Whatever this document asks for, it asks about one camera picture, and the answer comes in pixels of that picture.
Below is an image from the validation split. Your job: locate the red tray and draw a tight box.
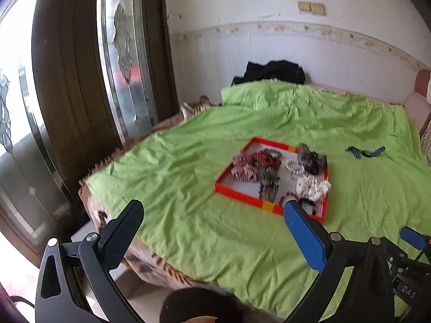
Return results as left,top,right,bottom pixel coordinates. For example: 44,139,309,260
215,137,330,223

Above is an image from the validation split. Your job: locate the black white striped scrunchie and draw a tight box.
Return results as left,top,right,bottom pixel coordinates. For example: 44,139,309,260
259,166,281,200

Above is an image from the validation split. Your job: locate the white dotted scrunchie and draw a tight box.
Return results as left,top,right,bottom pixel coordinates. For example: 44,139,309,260
296,175,332,202

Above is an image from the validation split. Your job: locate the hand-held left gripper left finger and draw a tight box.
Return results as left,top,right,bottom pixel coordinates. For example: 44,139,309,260
35,199,145,323

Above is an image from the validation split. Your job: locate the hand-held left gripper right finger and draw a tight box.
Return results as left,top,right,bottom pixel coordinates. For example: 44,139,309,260
284,199,394,323

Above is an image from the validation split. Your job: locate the green blanket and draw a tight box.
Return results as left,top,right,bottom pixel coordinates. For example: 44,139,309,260
86,79,431,318

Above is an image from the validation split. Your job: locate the blue striped ribbon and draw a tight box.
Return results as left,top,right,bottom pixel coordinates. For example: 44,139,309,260
345,146,386,159

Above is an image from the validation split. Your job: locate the black clothing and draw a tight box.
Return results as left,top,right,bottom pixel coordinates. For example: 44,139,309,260
232,60,305,86

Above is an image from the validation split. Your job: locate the dark wooden door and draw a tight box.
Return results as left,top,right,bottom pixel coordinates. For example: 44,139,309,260
32,0,179,189

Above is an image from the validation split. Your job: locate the pink headboard cushion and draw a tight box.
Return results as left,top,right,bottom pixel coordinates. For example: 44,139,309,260
404,69,431,135

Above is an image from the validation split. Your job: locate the black hair tie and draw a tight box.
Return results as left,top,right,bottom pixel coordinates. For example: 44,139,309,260
298,198,319,215

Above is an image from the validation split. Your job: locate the patterned glass door panel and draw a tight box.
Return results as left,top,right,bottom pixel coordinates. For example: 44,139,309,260
98,0,159,135

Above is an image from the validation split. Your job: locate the red white striped scrunchie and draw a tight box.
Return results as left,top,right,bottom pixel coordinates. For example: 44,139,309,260
231,153,258,182

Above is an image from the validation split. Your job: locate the grey black scrunchie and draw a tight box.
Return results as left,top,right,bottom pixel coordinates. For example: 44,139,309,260
297,143,327,175

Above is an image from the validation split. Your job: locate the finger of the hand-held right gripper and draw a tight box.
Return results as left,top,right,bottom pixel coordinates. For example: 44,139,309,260
400,226,431,260

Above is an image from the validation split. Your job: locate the black cable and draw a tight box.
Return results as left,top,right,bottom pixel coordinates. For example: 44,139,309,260
9,295,36,308

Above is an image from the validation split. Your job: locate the red patterned scrunchie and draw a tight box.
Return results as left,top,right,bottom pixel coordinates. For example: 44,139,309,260
249,150,281,169

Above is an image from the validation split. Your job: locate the clear beaded bracelet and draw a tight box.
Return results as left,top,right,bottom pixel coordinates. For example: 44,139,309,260
286,158,305,179

